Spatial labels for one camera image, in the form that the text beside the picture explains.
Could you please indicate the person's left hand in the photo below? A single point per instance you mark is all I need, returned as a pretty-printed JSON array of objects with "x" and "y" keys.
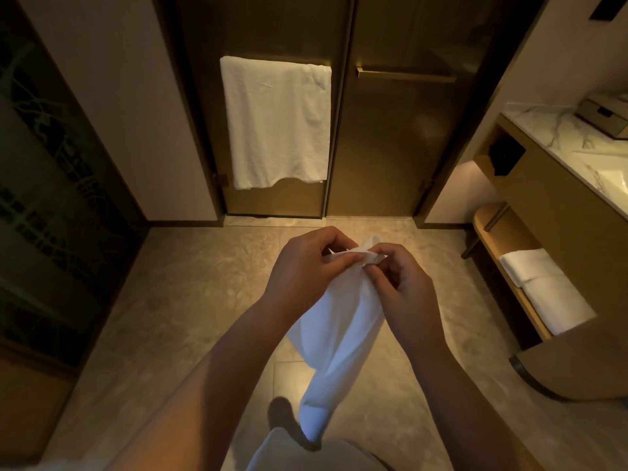
[{"x": 299, "y": 279}]

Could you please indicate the person's right hand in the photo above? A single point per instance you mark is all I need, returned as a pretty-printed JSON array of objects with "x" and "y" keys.
[{"x": 407, "y": 304}]

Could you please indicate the small white towel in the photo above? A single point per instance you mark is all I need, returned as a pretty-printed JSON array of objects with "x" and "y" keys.
[{"x": 338, "y": 328}]

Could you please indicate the person's right forearm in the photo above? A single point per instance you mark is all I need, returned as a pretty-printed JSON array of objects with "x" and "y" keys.
[{"x": 466, "y": 416}]

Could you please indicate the person's left forearm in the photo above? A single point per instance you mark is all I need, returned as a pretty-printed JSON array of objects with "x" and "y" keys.
[{"x": 196, "y": 402}]

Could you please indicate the person's dark trousers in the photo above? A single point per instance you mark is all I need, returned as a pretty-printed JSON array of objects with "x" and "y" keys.
[{"x": 284, "y": 416}]

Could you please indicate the large folded white towel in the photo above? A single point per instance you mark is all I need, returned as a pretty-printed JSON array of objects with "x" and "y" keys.
[{"x": 557, "y": 304}]

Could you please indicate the white bath towel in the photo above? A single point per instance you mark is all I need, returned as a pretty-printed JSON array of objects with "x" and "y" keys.
[{"x": 275, "y": 122}]

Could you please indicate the bronze glass shower door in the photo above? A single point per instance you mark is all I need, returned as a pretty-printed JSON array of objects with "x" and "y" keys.
[
  {"x": 392, "y": 152},
  {"x": 275, "y": 201}
]

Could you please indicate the wooden vanity cabinet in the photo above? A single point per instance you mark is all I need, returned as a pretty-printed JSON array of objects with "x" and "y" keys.
[{"x": 564, "y": 240}]

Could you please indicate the white sink basin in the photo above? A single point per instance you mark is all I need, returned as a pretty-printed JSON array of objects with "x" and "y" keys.
[{"x": 613, "y": 176}]

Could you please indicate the wooden tissue box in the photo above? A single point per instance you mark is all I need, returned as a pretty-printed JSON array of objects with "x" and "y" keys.
[{"x": 603, "y": 115}]

